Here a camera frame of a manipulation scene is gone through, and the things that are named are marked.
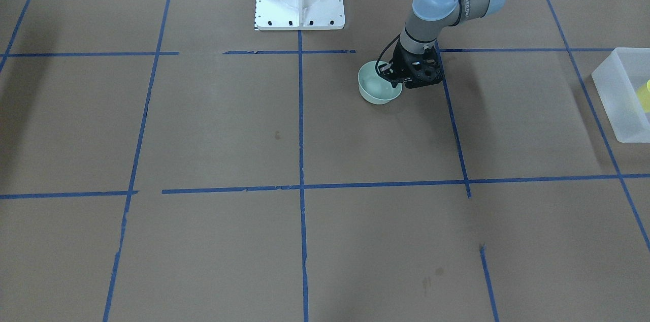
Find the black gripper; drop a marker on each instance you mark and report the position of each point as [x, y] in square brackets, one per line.
[404, 61]

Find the mint green bowl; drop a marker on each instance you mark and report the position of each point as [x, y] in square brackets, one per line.
[375, 89]

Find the yellow plastic cup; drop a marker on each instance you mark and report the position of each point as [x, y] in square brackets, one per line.
[643, 96]

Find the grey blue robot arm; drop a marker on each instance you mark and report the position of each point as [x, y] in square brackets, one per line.
[427, 18]

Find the translucent plastic box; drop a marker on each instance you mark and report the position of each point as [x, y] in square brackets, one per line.
[616, 80]

